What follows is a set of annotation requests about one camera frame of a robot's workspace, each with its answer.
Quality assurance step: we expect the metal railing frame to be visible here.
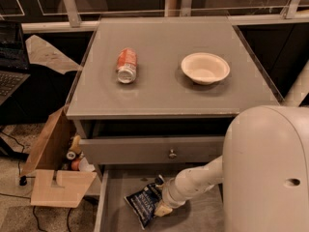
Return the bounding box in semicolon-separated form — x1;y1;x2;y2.
0;0;309;35

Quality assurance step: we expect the round metal drawer knob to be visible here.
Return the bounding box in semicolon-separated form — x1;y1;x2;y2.
168;149;177;159

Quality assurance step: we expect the black laptop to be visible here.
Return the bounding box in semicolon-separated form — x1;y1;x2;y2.
0;20;30;104

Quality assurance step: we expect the grey drawer cabinet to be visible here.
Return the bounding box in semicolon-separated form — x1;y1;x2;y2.
65;15;285;232

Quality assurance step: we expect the bottle in cardboard box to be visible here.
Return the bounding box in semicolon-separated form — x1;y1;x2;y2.
66;135;81;160

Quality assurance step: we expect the black cable on floor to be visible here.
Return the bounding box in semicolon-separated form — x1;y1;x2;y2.
0;130;75;232

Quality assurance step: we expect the orange soda can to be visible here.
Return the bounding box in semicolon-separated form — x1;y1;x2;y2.
116;48;137;84

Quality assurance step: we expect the orange item in box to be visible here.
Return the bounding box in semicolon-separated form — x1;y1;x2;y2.
70;159;81;171

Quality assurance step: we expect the grey drawer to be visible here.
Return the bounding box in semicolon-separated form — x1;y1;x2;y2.
95;164;224;232
78;117;235;165

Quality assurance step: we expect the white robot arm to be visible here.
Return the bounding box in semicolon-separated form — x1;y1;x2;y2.
156;106;309;232

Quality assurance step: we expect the grey top drawer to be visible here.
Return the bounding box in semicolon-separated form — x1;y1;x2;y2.
78;117;235;165

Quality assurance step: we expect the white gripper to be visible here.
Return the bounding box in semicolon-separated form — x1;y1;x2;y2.
154;166;207;217

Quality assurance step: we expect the brown cardboard box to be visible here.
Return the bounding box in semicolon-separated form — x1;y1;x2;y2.
20;107;97;208

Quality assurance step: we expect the blue chip bag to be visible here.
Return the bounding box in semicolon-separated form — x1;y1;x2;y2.
125;175;165;229

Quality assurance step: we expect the white paper bowl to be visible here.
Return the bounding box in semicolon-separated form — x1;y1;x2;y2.
181;52;230;85

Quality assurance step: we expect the grey middle drawer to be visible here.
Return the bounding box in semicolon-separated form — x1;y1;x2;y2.
95;164;224;232

